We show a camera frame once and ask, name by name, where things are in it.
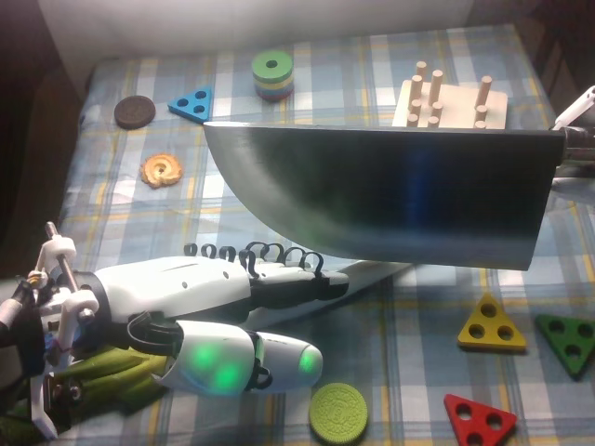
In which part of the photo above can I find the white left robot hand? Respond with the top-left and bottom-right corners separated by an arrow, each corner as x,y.
92,241 -> 350,399

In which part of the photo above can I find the long green white leek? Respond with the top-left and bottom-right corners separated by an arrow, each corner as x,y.
0,259 -> 411,446

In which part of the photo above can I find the large knife with orange handle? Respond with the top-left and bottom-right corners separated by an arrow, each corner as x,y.
203,121 -> 595,271

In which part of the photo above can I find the wooden peg board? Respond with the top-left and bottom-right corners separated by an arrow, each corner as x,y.
391,60 -> 509,129

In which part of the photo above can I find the tan swirl biscuit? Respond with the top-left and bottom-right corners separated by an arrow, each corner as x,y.
139,152 -> 182,190

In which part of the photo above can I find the blue plaid cloth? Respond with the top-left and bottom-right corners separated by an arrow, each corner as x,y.
46,23 -> 595,446

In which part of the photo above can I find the blue triangle block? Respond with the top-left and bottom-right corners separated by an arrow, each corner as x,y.
166,85 -> 213,125

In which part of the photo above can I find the brown round sandwich cookie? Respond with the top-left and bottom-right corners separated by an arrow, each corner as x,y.
113,95 -> 157,129

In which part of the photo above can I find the green round sandwich cookie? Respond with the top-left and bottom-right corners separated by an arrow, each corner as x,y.
309,382 -> 369,446

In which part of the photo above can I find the red triangle block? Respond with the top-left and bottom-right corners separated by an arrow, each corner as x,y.
443,393 -> 519,446

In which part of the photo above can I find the yellow triangle block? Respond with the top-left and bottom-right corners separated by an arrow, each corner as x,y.
456,291 -> 528,354

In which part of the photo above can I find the green triangle block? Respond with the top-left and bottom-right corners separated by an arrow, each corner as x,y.
534,313 -> 595,382

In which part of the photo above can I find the red ring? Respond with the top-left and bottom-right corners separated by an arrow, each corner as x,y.
255,87 -> 295,103

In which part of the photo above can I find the blue ring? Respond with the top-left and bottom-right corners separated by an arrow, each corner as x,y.
254,83 -> 296,97

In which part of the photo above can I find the yellow ring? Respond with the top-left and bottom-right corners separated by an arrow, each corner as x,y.
253,77 -> 295,90

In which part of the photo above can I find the green ring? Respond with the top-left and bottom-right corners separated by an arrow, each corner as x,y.
251,49 -> 295,85

